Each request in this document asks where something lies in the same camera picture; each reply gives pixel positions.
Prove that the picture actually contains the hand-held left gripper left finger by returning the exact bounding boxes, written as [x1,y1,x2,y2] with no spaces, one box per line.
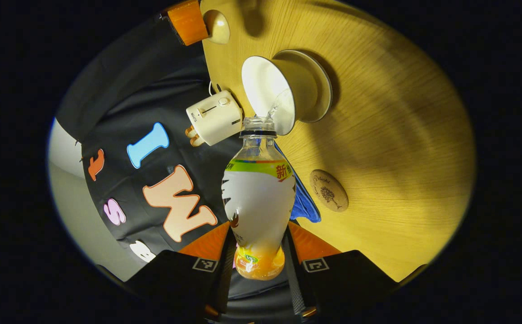
[126,220,236,320]

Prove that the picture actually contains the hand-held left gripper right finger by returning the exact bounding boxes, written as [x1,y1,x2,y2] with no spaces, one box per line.
[286,220,399,318]

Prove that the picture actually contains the round cork coaster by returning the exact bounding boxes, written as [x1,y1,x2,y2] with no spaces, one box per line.
[309,169,349,212]

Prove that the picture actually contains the cream ceramic teacup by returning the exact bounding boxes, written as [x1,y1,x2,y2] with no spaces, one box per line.
[241,55,320,136]

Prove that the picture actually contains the clear water bottle white label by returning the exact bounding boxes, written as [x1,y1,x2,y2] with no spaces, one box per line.
[221,116,296,281]

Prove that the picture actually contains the black backdrop cloth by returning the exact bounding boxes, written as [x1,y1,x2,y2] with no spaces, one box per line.
[56,11,297,315]

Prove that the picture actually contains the blue towel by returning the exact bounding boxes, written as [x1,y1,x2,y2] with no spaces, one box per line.
[273,142,321,223]

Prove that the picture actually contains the white toaster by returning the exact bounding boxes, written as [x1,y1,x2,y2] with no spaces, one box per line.
[186,90,243,147]

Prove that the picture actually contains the cream ceramic saucer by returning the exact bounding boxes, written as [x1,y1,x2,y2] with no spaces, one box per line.
[283,49,333,123]

